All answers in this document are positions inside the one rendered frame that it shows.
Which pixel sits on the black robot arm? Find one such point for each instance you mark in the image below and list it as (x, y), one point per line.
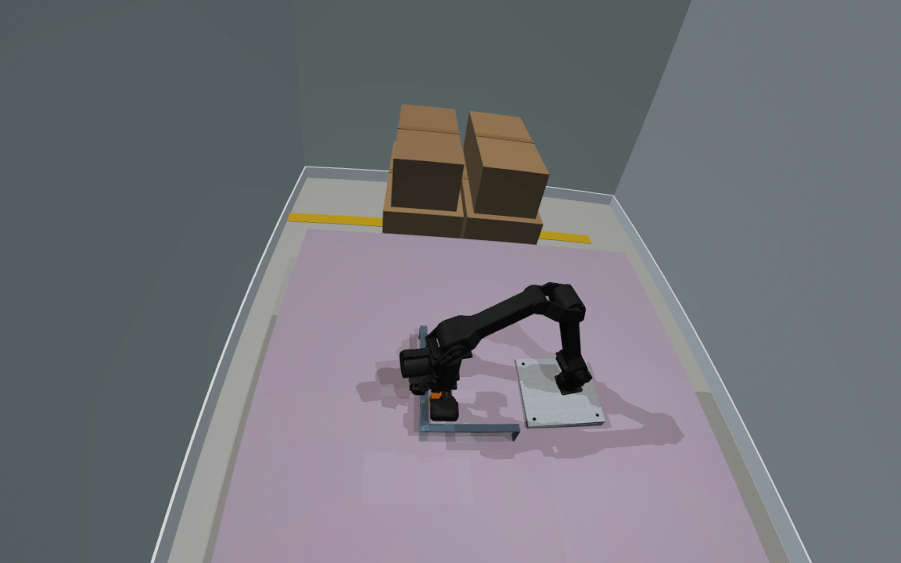
(459, 335)

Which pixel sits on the clear l-shaped low walls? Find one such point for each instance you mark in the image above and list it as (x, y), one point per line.
(463, 437)

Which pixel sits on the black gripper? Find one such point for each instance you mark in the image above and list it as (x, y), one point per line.
(444, 408)

